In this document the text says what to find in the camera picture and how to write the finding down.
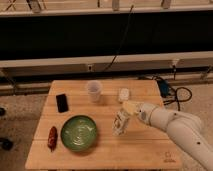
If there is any white labelled plastic bottle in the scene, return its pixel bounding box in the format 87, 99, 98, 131
113, 109, 130, 135

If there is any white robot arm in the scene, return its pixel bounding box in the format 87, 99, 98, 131
122, 101, 213, 171

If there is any white sponge block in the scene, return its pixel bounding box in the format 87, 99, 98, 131
118, 88, 130, 102

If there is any blue power adapter box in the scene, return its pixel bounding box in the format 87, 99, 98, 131
158, 81, 169, 98

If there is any translucent plastic cup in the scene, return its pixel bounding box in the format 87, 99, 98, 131
86, 80, 102, 102

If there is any green bowl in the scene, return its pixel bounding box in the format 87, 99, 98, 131
60, 115, 98, 152

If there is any black smartphone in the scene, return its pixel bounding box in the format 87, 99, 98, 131
56, 94, 68, 113

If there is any red chili pepper toy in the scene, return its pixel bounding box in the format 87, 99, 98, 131
48, 126, 58, 151

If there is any black floor cable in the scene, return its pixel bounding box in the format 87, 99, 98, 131
138, 64, 193, 113

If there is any black hanging cable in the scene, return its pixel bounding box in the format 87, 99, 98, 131
101, 3, 135, 73

